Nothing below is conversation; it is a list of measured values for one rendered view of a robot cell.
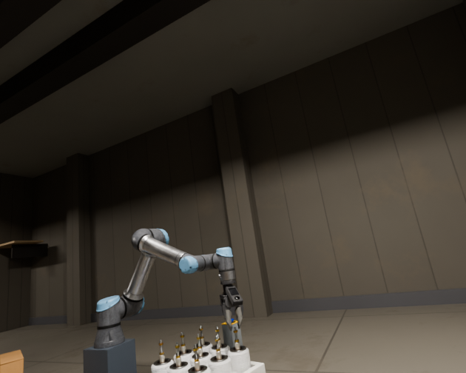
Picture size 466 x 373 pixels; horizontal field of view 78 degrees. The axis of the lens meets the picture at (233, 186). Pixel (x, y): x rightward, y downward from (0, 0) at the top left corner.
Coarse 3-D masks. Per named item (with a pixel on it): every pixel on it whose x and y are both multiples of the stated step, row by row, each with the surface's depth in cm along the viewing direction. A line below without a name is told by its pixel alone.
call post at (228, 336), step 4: (232, 324) 151; (236, 324) 153; (224, 328) 153; (228, 328) 151; (232, 328) 150; (236, 328) 152; (224, 332) 152; (228, 332) 151; (232, 332) 149; (240, 332) 154; (224, 336) 152; (228, 336) 151; (232, 336) 149; (240, 336) 153; (224, 340) 152; (228, 340) 150; (232, 340) 148; (240, 340) 152; (228, 344) 150; (232, 344) 148; (240, 344) 151
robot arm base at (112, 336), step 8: (104, 328) 149; (112, 328) 150; (120, 328) 154; (96, 336) 149; (104, 336) 147; (112, 336) 148; (120, 336) 151; (96, 344) 146; (104, 344) 145; (112, 344) 146
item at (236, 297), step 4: (228, 288) 132; (232, 288) 132; (236, 288) 133; (228, 292) 130; (232, 292) 129; (236, 292) 130; (232, 296) 127; (236, 296) 126; (240, 296) 127; (232, 300) 124; (236, 300) 124; (240, 300) 125; (232, 304) 124; (236, 304) 124; (240, 304) 125
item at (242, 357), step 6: (246, 348) 129; (228, 354) 127; (234, 354) 124; (240, 354) 124; (246, 354) 125; (234, 360) 124; (240, 360) 123; (246, 360) 124; (234, 366) 123; (240, 366) 123; (246, 366) 123; (240, 372) 122
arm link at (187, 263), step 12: (132, 240) 150; (144, 240) 146; (156, 240) 146; (144, 252) 149; (156, 252) 140; (168, 252) 137; (180, 252) 135; (180, 264) 129; (192, 264) 127; (204, 264) 135
